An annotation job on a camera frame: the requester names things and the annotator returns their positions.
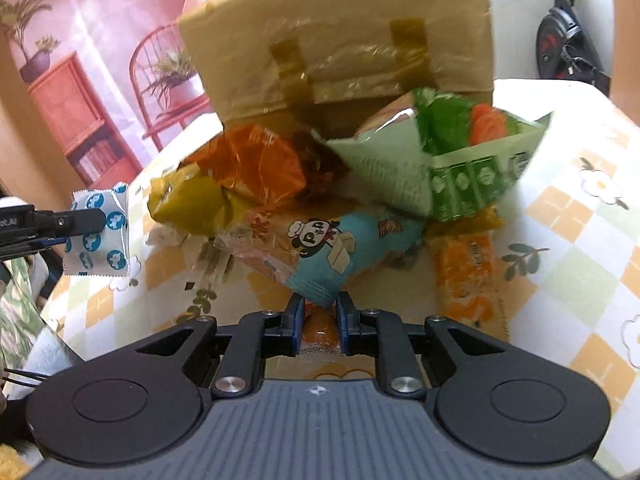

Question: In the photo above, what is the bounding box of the white blue bear snack packet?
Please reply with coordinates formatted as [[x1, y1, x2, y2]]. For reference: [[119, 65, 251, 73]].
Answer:
[[63, 182, 130, 278]]

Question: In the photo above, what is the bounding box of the blue panda snack packet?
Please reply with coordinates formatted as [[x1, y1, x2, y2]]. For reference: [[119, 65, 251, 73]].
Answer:
[[215, 203, 424, 307]]

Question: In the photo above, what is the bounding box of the yellow chip bag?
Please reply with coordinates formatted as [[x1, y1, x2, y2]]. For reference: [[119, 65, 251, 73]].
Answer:
[[148, 164, 235, 238]]

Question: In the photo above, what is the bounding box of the green vegetable chip bag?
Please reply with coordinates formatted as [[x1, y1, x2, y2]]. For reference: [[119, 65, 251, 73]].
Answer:
[[314, 88, 551, 222]]

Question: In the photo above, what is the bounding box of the orange snack bag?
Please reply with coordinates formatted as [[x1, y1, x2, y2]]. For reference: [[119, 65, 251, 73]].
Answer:
[[182, 125, 307, 205]]

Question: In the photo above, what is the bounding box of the orange long snack packet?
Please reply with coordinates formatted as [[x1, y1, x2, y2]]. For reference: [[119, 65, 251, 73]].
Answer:
[[426, 206, 509, 341]]

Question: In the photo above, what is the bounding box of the clear cracker packet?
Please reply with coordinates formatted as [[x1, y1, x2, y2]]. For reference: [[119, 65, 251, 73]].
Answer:
[[143, 223, 246, 292]]

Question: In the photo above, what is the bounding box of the pink printed backdrop curtain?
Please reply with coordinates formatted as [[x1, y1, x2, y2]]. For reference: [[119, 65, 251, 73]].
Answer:
[[0, 0, 281, 187]]

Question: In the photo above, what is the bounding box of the floral checkered tablecloth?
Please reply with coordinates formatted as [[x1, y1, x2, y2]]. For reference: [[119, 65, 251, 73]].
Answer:
[[42, 79, 639, 476]]

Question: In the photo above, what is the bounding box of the brown cardboard box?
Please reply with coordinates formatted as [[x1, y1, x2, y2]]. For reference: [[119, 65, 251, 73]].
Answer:
[[178, 0, 494, 129]]

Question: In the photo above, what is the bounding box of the black exercise bike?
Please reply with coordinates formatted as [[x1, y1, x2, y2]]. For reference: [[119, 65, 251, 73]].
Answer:
[[535, 0, 611, 96]]

